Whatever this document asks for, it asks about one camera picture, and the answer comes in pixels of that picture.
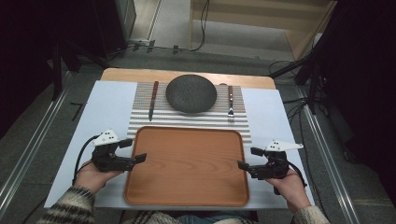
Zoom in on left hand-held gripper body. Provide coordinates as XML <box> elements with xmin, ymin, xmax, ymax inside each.
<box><xmin>90</xmin><ymin>129</ymin><xmax>136</xmax><ymax>174</ymax></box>

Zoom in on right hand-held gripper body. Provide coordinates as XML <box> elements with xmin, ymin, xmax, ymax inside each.
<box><xmin>248</xmin><ymin>139</ymin><xmax>304</xmax><ymax>181</ymax></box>

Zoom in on brown wooden tray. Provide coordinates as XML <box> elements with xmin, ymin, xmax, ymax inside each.
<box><xmin>123</xmin><ymin>125</ymin><xmax>250</xmax><ymax>208</ymax></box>

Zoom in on knife with red-brown handle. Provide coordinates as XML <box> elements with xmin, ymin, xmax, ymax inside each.
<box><xmin>148</xmin><ymin>80</ymin><xmax>160</xmax><ymax>122</ymax></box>

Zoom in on fork with brown handle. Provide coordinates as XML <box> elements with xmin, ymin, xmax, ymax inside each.
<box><xmin>226</xmin><ymin>84</ymin><xmax>236</xmax><ymax>123</ymax></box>

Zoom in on dark grey round plate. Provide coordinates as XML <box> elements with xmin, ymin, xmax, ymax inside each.
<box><xmin>165</xmin><ymin>74</ymin><xmax>218</xmax><ymax>115</ymax></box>

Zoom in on person's left hand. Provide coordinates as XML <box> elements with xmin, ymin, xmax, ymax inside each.
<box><xmin>74</xmin><ymin>160</ymin><xmax>124</xmax><ymax>194</ymax></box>

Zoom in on person's right hand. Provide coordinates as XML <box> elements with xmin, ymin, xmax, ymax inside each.
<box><xmin>273</xmin><ymin>167</ymin><xmax>313</xmax><ymax>215</ymax></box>

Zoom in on white table sheet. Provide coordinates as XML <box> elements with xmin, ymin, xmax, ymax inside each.
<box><xmin>43</xmin><ymin>79</ymin><xmax>316</xmax><ymax>210</ymax></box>

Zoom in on striped placemat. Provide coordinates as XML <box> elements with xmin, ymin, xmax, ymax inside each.
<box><xmin>126</xmin><ymin>81</ymin><xmax>253</xmax><ymax>147</ymax></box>

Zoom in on person's blue jeans lap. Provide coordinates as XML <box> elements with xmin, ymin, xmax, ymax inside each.
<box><xmin>174</xmin><ymin>214</ymin><xmax>238</xmax><ymax>224</ymax></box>

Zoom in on black stand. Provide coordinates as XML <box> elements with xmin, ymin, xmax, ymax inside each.
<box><xmin>268</xmin><ymin>46</ymin><xmax>332</xmax><ymax>116</ymax></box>
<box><xmin>49</xmin><ymin>35</ymin><xmax>110</xmax><ymax>101</ymax></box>

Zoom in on white power strip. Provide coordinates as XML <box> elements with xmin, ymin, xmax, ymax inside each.
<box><xmin>129</xmin><ymin>37</ymin><xmax>151</xmax><ymax>47</ymax></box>

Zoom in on dark cabinet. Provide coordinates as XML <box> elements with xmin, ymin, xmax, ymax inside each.
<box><xmin>92</xmin><ymin>0</ymin><xmax>138</xmax><ymax>60</ymax></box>

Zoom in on light wooden shelf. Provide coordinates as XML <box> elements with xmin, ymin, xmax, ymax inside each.
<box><xmin>188</xmin><ymin>0</ymin><xmax>339</xmax><ymax>62</ymax></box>

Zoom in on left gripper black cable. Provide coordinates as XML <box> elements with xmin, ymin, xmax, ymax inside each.
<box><xmin>72</xmin><ymin>133</ymin><xmax>101</xmax><ymax>187</ymax></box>

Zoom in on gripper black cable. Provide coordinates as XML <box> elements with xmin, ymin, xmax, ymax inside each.
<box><xmin>288</xmin><ymin>162</ymin><xmax>309</xmax><ymax>189</ymax></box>
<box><xmin>72</xmin><ymin>133</ymin><xmax>101</xmax><ymax>187</ymax></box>

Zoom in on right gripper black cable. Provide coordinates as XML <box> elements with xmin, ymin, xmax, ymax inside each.
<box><xmin>288</xmin><ymin>162</ymin><xmax>309</xmax><ymax>189</ymax></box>

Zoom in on black floor cables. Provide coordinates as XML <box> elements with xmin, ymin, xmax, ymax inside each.
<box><xmin>281</xmin><ymin>96</ymin><xmax>332</xmax><ymax>224</ymax></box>

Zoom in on metal floor rail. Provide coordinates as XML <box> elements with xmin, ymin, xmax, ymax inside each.
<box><xmin>295</xmin><ymin>87</ymin><xmax>362</xmax><ymax>224</ymax></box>
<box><xmin>0</xmin><ymin>71</ymin><xmax>73</xmax><ymax>217</ymax></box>

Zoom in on hanging black cable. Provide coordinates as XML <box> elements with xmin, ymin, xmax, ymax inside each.
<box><xmin>189</xmin><ymin>0</ymin><xmax>210</xmax><ymax>52</ymax></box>

